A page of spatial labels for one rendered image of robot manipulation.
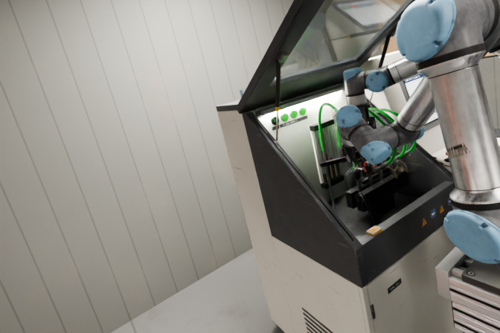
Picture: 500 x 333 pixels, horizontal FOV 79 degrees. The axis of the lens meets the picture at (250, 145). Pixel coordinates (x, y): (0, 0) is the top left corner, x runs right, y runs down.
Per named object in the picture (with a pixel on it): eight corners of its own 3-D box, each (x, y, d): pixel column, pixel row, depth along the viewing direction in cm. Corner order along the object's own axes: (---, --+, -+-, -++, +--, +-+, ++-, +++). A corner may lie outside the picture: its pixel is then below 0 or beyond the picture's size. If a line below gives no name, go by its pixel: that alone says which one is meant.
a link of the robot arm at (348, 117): (345, 129, 90) (329, 111, 95) (349, 147, 99) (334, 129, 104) (367, 115, 90) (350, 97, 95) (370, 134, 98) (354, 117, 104)
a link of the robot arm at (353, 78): (361, 67, 121) (340, 71, 125) (366, 94, 123) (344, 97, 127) (364, 65, 127) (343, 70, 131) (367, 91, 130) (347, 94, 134)
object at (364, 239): (369, 283, 111) (362, 244, 108) (359, 278, 115) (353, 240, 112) (457, 214, 140) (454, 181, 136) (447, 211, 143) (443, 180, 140)
